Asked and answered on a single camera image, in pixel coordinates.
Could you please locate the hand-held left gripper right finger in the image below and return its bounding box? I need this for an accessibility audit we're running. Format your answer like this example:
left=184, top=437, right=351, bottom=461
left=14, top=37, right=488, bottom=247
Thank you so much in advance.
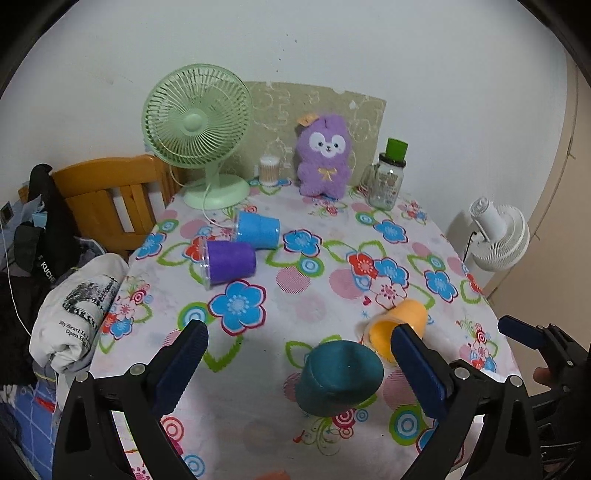
left=390, top=323, right=541, bottom=480

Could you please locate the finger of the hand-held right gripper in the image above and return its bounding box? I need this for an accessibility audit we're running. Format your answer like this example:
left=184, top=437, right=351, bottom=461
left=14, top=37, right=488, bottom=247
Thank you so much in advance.
left=498, top=315, right=589, bottom=370

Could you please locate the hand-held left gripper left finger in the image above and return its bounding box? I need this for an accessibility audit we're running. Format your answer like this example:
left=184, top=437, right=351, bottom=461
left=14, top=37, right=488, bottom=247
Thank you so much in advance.
left=59, top=318, right=209, bottom=480

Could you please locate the orange cup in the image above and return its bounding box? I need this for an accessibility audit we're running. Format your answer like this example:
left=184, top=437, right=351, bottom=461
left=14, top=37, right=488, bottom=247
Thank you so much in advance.
left=360, top=299, right=428, bottom=365

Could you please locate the teal cup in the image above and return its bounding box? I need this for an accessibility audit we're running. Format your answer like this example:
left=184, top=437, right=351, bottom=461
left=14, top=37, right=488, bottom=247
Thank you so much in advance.
left=295, top=340, right=385, bottom=416

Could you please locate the purple cup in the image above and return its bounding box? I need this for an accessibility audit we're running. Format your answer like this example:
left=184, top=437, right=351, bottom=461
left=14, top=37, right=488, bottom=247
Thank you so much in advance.
left=198, top=237, right=257, bottom=291

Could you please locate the blue cup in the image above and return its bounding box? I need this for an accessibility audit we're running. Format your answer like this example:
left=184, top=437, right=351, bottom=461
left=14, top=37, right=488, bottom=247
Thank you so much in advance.
left=231, top=210, right=281, bottom=250

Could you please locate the white floor fan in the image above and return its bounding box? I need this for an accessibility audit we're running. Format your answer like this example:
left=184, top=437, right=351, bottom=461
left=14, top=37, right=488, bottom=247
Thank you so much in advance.
left=462, top=197, right=530, bottom=296

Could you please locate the white printed shirt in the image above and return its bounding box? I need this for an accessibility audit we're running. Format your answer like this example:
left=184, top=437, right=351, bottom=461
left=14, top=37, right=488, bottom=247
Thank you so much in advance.
left=28, top=253, right=130, bottom=374

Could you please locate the blue checkered bedsheet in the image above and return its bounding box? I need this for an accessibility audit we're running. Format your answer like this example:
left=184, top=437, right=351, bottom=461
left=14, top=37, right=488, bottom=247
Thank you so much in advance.
left=0, top=369, right=65, bottom=480

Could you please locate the glass jar with green lid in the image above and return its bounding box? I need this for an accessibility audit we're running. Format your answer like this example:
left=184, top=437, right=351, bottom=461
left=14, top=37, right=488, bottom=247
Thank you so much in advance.
left=361, top=138, right=409, bottom=210

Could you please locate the black garment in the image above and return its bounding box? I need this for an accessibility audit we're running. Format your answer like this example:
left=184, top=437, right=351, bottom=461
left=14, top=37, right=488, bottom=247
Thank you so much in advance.
left=14, top=164, right=81, bottom=287

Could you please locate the wooden chair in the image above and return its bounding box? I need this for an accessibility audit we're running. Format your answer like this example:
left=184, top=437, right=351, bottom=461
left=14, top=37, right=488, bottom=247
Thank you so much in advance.
left=18, top=154, right=188, bottom=259

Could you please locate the cotton swab container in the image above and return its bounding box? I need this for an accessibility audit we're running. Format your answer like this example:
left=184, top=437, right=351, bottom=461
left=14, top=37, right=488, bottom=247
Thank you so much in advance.
left=259, top=155, right=281, bottom=186

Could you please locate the purple plush toy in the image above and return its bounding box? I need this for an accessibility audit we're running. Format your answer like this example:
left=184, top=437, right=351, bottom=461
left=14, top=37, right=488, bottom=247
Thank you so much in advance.
left=294, top=114, right=354, bottom=199

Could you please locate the green desk fan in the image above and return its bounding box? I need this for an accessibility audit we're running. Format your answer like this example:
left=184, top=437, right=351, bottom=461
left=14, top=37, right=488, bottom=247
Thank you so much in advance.
left=141, top=65, right=254, bottom=211

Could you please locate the beige patterned board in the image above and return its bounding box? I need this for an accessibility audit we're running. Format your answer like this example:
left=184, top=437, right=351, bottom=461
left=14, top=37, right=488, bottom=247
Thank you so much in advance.
left=243, top=82, right=387, bottom=188

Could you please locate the white fan cord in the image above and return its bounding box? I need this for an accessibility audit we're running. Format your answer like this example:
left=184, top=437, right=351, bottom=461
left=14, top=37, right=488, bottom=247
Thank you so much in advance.
left=202, top=182, right=237, bottom=229

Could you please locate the thin white cable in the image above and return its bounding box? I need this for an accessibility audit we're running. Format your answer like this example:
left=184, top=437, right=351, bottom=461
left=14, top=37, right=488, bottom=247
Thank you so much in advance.
left=0, top=226, right=33, bottom=333

